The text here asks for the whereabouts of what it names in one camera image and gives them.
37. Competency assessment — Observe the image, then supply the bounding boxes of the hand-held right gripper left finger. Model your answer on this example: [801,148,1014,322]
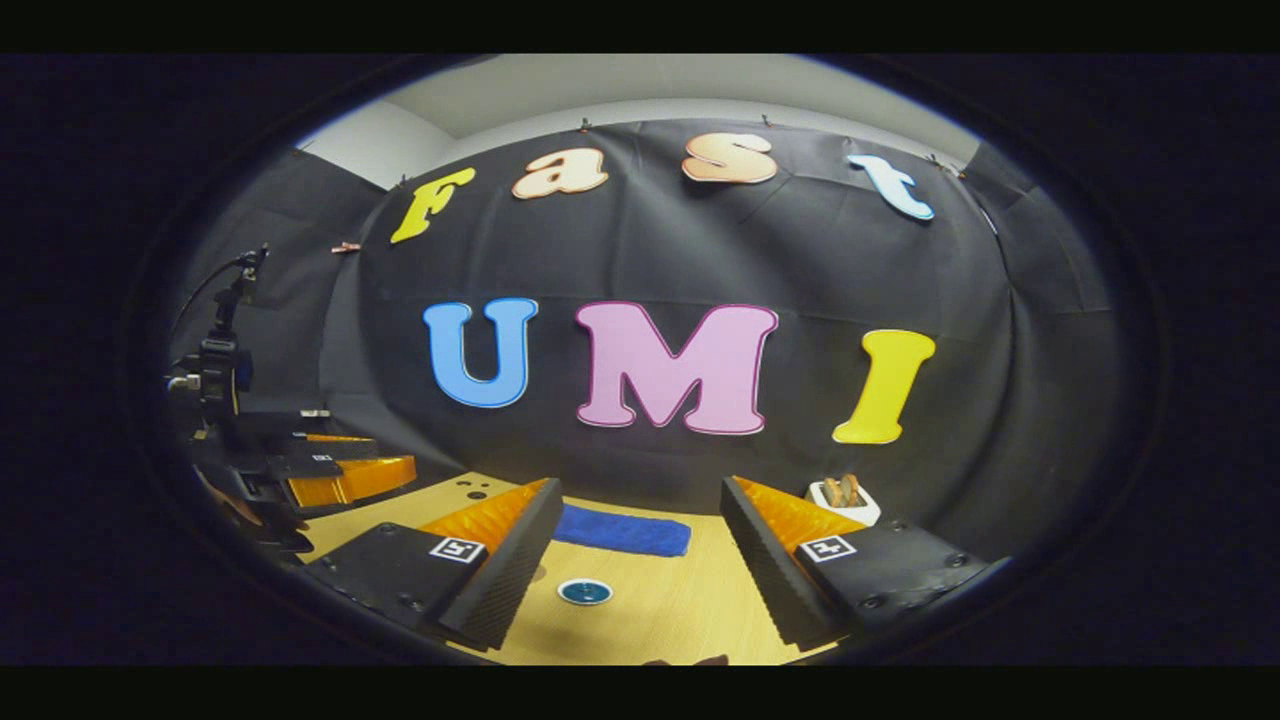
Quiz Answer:
[303,478,564,652]

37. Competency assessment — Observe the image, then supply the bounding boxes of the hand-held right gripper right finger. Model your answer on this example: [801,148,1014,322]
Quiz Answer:
[720,475,993,651]

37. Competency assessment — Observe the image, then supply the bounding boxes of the black backdrop cloth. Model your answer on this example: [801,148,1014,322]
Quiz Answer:
[170,118,1131,561]

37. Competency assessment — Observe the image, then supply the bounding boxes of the white toaster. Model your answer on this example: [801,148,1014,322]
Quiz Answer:
[805,480,883,529]

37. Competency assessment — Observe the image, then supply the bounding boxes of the blue folded towel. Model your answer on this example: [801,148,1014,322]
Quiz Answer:
[553,503,693,559]

